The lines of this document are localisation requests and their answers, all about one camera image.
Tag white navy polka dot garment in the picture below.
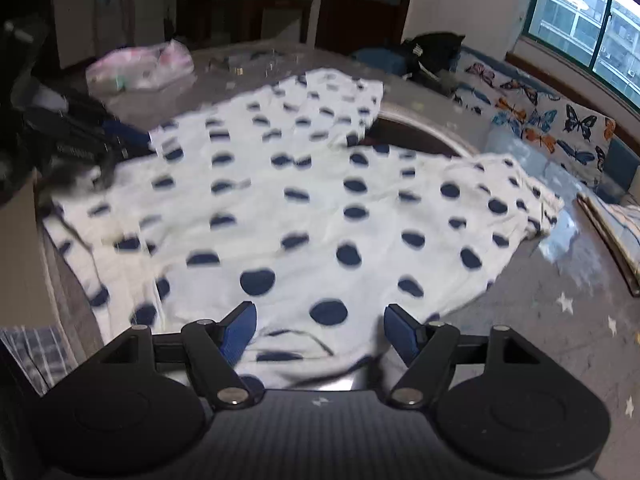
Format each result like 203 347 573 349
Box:
43 70 563 388

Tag blue sofa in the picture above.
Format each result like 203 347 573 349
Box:
354 47 639 204

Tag folded striped cloth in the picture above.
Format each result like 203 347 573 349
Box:
576 193 639 298

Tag green framed window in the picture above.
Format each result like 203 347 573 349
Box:
524 0 639 106

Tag butterfly print pillow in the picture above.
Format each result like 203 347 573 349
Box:
450 50 616 188

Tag black bag on sofa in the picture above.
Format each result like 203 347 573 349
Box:
400 32 465 98

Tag pink white plastic bag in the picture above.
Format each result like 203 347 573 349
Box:
86 40 194 96

